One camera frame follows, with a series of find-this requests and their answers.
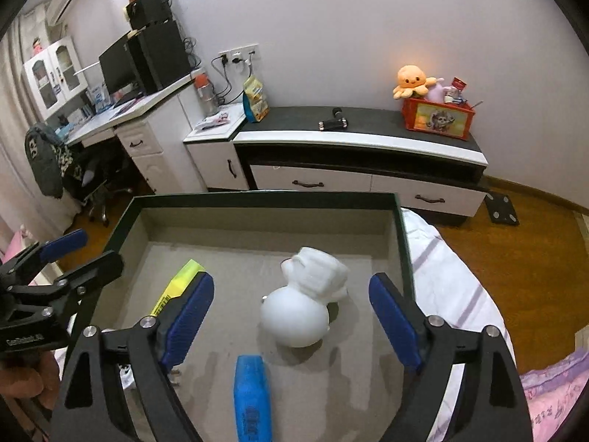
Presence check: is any black bathroom scale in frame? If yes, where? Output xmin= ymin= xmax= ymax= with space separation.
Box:
xmin=485 ymin=191 xmax=521 ymax=226

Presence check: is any dark patterned jacket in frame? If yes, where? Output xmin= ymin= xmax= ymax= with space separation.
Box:
xmin=24 ymin=123 xmax=84 ymax=199

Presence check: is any black office chair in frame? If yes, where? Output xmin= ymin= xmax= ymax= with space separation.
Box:
xmin=69 ymin=147 xmax=134 ymax=226

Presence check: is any flat packet on cabinet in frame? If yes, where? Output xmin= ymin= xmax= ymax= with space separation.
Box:
xmin=195 ymin=110 xmax=231 ymax=130

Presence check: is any small black dumbbell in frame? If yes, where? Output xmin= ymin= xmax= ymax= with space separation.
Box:
xmin=317 ymin=107 xmax=348 ymax=130

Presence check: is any white figurine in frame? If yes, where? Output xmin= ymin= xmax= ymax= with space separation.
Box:
xmin=260 ymin=247 xmax=349 ymax=348

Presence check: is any white glass-door cabinet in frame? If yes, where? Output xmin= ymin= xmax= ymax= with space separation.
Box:
xmin=23 ymin=36 xmax=89 ymax=120

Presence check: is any dark green cardboard box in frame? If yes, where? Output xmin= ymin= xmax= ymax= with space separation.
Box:
xmin=69 ymin=192 xmax=417 ymax=442

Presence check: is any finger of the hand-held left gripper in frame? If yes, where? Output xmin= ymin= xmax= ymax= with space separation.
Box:
xmin=0 ymin=229 xmax=89 ymax=286
xmin=46 ymin=251 xmax=125 ymax=319

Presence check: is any purple plush toy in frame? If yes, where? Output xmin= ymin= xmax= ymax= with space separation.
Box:
xmin=426 ymin=77 xmax=449 ymax=102

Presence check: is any beige curtain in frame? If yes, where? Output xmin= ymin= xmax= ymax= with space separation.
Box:
xmin=0 ymin=18 xmax=42 ymax=240

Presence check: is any yellow highlighter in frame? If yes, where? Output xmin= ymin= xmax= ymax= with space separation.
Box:
xmin=151 ymin=259 xmax=205 ymax=318

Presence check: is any black computer tower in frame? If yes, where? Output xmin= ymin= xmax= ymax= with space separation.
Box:
xmin=126 ymin=21 xmax=191 ymax=94

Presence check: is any white desk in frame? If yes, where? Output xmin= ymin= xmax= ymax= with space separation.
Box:
xmin=64 ymin=71 xmax=205 ymax=194

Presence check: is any black computer monitor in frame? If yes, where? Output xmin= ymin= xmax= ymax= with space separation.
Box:
xmin=98 ymin=37 xmax=141 ymax=97

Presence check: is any white wall socket strip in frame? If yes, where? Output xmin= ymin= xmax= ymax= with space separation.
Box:
xmin=218 ymin=45 xmax=261 ymax=65

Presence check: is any orange octopus plush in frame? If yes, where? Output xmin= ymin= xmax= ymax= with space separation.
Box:
xmin=392 ymin=65 xmax=437 ymax=99

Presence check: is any small black box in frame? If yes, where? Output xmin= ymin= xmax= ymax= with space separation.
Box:
xmin=126 ymin=0 xmax=174 ymax=29

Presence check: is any pink purple blanket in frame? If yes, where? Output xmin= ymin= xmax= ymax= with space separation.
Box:
xmin=520 ymin=347 xmax=589 ymax=442

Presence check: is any white bedside cabinet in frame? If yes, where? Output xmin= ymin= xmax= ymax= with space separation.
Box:
xmin=183 ymin=102 xmax=251 ymax=193

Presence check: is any red storage box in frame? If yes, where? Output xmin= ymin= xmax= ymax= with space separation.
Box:
xmin=402 ymin=97 xmax=477 ymax=141

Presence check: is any black and white TV stand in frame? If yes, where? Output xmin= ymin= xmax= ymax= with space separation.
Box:
xmin=232 ymin=106 xmax=489 ymax=228

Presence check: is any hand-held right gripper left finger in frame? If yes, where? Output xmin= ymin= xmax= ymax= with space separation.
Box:
xmin=50 ymin=271 xmax=215 ymax=442

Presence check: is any yellow blue snack bag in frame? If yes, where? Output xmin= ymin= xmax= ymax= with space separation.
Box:
xmin=242 ymin=76 xmax=270 ymax=123

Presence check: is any blue highlighter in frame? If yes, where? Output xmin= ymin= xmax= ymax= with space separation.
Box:
xmin=233 ymin=354 xmax=273 ymax=442

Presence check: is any black power cable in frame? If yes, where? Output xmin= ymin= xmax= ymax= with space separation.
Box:
xmin=211 ymin=55 xmax=251 ymax=104

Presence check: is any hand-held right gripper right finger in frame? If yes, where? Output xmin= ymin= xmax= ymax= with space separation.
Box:
xmin=368 ymin=273 xmax=535 ymax=442

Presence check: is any clear water bottle red cap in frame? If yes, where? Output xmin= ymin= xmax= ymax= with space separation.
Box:
xmin=193 ymin=74 xmax=219 ymax=118

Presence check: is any person's left hand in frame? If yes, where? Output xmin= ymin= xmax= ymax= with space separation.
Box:
xmin=0 ymin=352 xmax=61 ymax=407

